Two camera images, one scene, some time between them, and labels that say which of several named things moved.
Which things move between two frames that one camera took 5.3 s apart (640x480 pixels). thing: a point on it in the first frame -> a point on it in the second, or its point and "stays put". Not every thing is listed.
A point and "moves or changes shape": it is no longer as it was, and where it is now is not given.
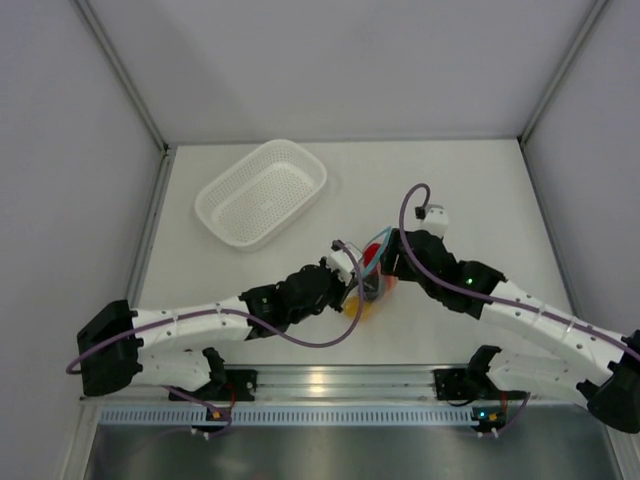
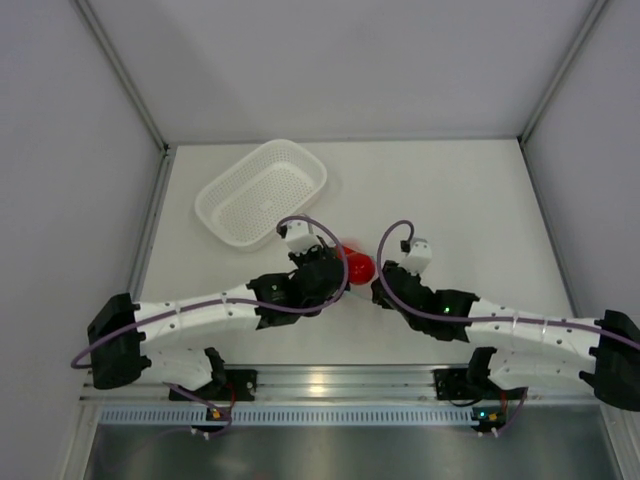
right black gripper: (390, 259) -> (379, 299)
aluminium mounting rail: (353, 384) stays put
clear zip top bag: (375, 285) moves or changes shape
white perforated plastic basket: (255, 196) stays put
